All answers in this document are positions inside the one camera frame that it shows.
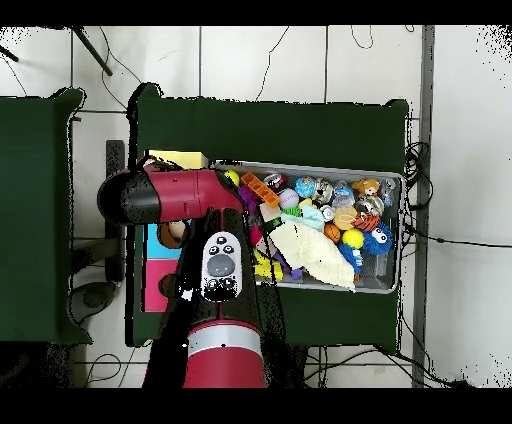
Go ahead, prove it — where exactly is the wooden three-hole sorting box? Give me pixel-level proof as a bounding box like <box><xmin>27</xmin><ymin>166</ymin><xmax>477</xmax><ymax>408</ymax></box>
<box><xmin>141</xmin><ymin>149</ymin><xmax>210</xmax><ymax>314</ymax></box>

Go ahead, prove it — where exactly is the silver mesh bin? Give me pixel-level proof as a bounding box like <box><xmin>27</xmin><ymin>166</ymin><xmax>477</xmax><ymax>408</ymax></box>
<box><xmin>211</xmin><ymin>159</ymin><xmax>403</xmax><ymax>296</ymax></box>

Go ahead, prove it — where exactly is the purple spiky ball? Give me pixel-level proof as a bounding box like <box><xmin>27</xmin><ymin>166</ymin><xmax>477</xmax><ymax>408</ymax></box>
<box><xmin>237</xmin><ymin>185</ymin><xmax>260</xmax><ymax>216</ymax></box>

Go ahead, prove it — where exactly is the orange plastic building block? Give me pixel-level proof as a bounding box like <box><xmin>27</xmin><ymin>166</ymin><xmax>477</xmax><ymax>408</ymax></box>
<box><xmin>240</xmin><ymin>171</ymin><xmax>282</xmax><ymax>209</ymax></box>

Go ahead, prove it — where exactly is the white baseball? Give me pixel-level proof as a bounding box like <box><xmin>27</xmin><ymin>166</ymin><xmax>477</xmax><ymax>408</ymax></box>
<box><xmin>278</xmin><ymin>187</ymin><xmax>301</xmax><ymax>210</ymax></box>

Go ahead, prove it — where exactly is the mint green cloth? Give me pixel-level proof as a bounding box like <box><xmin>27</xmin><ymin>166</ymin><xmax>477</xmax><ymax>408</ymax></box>
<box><xmin>278</xmin><ymin>204</ymin><xmax>326</xmax><ymax>234</ymax></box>

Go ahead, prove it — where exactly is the cream knitted cloth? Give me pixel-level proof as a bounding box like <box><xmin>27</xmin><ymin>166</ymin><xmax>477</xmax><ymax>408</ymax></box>
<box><xmin>267</xmin><ymin>220</ymin><xmax>358</xmax><ymax>294</ymax></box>

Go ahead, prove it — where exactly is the dark green tablecloth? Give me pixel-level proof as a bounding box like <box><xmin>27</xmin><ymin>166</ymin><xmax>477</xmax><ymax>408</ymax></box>
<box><xmin>125</xmin><ymin>82</ymin><xmax>410</xmax><ymax>348</ymax></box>
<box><xmin>0</xmin><ymin>87</ymin><xmax>94</xmax><ymax>347</ymax></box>

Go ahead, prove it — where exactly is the orange striped tiger plush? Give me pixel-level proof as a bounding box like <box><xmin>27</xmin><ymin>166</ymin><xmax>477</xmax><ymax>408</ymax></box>
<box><xmin>351</xmin><ymin>213</ymin><xmax>381</xmax><ymax>234</ymax></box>

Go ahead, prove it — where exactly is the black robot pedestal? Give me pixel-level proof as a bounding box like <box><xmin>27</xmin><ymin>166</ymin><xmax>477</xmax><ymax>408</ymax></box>
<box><xmin>265</xmin><ymin>341</ymin><xmax>309</xmax><ymax>388</ymax></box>

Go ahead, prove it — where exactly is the tangled black cable bundle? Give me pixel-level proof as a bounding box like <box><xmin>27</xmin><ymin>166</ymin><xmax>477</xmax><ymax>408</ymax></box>
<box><xmin>402</xmin><ymin>141</ymin><xmax>435</xmax><ymax>213</ymax></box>

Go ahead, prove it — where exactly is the thin black floor cable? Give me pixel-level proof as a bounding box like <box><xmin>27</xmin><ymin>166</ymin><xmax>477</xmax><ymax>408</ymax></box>
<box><xmin>403</xmin><ymin>223</ymin><xmax>512</xmax><ymax>249</ymax></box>

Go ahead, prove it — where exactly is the gray floor cable duct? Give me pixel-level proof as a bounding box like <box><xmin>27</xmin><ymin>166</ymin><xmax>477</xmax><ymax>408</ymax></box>
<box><xmin>412</xmin><ymin>25</ymin><xmax>436</xmax><ymax>388</ymax></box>

